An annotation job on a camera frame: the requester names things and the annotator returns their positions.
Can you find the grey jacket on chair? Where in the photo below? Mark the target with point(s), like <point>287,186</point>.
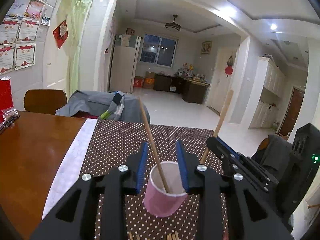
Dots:
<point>116,106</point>

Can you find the small framed picture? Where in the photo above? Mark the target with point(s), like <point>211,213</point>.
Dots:
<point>206,47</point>

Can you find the wooden chopstick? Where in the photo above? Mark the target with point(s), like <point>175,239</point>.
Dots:
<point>219,124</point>
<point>153,146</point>

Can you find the round ceiling fan lamp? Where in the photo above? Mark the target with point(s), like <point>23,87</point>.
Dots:
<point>173,26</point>

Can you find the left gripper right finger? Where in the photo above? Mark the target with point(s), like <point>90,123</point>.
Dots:
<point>230,207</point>

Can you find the white refrigerator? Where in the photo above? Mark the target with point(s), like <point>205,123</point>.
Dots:
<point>124,61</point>

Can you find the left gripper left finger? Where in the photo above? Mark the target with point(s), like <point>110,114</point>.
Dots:
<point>74,215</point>

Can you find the green door curtain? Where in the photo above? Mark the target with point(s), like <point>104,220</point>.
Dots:
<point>75,13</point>

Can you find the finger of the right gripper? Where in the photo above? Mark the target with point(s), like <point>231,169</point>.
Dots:
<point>227,147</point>
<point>253,172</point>

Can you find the red diamond wall decoration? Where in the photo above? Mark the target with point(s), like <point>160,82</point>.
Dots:
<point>60,34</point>

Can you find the window with bars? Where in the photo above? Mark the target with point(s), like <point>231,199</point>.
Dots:
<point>158,50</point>

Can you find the pink paper cup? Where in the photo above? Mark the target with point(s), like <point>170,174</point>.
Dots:
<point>157,201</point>

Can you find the dark jacket on chair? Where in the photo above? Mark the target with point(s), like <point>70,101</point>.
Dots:
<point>273,154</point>

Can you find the red tote bag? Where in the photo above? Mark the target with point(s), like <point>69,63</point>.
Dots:
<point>5,95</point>

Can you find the clear plastic packet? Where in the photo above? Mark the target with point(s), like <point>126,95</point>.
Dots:
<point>9,116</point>

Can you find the white tall cabinet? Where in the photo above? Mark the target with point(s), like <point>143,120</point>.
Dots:
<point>266,94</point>

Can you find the dark wooden desk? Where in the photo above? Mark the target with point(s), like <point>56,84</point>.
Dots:
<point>191,91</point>

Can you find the red door ornament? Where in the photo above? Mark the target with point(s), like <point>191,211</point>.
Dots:
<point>229,66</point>

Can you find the brown wooden chair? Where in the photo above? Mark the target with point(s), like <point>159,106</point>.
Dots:
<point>44,101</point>

